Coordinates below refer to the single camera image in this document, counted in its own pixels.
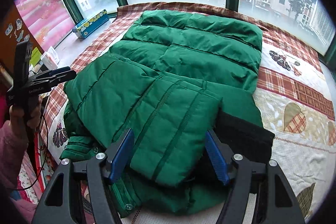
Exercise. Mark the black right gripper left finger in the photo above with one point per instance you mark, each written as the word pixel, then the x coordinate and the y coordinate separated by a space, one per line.
pixel 62 202

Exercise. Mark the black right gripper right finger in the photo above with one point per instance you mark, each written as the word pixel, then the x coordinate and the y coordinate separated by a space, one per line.
pixel 275 199

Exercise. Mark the green puffer jacket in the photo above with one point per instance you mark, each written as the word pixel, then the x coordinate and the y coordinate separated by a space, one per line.
pixel 171 78

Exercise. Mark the person's left hand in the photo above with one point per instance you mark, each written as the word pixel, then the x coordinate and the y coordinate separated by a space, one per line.
pixel 17 123

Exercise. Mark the orange wooden cabinet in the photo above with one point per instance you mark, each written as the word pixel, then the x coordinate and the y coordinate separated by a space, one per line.
pixel 13 31

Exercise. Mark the blue tissue box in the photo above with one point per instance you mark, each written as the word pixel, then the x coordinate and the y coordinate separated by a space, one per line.
pixel 87 26

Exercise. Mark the pink floral curtain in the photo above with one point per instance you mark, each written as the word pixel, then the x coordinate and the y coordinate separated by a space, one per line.
pixel 48 20

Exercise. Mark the pink fleece left sleeve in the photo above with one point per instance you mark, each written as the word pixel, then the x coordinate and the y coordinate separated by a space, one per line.
pixel 12 151

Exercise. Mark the red plaid patchwork quilt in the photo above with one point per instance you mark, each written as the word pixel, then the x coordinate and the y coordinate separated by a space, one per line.
pixel 295 95

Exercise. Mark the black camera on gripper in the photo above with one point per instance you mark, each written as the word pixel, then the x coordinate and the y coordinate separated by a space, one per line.
pixel 22 59

